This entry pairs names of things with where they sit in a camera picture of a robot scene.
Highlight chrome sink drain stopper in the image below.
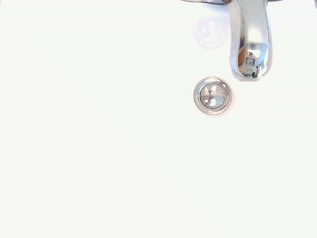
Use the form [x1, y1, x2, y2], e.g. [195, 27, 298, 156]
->
[193, 76, 232, 116]

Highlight white ceramic sink basin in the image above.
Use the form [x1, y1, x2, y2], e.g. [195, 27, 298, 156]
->
[0, 0, 317, 238]

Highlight chrome faucet spout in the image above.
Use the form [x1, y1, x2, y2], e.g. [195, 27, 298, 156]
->
[181, 0, 285, 82]

